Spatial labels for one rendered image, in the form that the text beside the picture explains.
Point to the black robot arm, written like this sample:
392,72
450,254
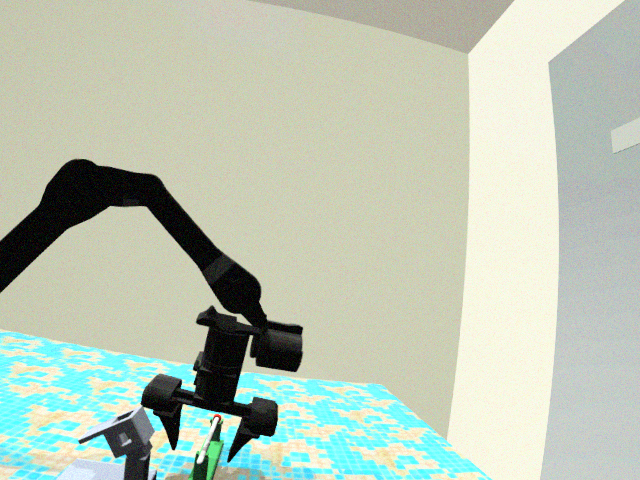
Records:
82,189

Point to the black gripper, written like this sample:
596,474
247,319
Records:
215,391

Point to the grey tapered pin with red head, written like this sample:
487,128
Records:
216,419

